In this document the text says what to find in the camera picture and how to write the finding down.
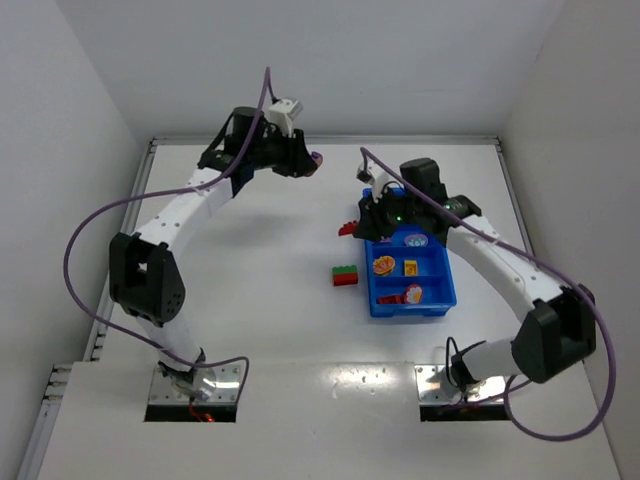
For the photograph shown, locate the red flower lego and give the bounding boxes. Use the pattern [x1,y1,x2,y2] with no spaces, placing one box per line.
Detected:
[403,284,424,305]

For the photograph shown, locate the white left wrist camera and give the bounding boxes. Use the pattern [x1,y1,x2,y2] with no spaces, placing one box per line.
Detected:
[268,98,303,137]

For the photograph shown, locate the metal base plate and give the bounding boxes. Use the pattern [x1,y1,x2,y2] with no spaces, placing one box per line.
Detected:
[148,364,244,406]
[414,364,506,407]

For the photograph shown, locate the green top lego brick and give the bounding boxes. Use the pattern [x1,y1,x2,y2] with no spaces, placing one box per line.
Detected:
[332,265,358,276]

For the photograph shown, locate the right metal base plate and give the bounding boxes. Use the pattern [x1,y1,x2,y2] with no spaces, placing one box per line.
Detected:
[414,364,506,407]

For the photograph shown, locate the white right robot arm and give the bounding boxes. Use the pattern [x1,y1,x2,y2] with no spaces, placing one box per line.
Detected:
[353,158,596,392]

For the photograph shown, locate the yellow lego piece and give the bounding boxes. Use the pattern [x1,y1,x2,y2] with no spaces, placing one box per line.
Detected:
[403,259,419,277]

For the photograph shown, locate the red curved lego brick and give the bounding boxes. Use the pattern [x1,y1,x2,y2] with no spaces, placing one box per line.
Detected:
[376,294,405,305]

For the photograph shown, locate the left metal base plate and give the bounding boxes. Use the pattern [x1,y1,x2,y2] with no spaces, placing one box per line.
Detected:
[148,364,244,406]

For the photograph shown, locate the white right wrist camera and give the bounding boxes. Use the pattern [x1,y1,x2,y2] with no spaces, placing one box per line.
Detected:
[356,164,392,203]

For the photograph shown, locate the blue compartment bin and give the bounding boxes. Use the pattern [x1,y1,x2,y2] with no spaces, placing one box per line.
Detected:
[364,187,457,319]

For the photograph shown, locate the purple flower lego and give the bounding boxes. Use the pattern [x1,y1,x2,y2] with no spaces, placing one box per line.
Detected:
[404,233,430,248]

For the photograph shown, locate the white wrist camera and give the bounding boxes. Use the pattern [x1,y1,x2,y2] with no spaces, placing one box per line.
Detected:
[268,98,303,137]
[356,164,392,203]

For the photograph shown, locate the red bottom lego brick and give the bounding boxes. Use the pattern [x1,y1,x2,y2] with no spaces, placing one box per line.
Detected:
[333,273,359,287]

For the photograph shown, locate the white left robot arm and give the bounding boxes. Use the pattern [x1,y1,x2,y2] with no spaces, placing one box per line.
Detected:
[109,98,318,391]

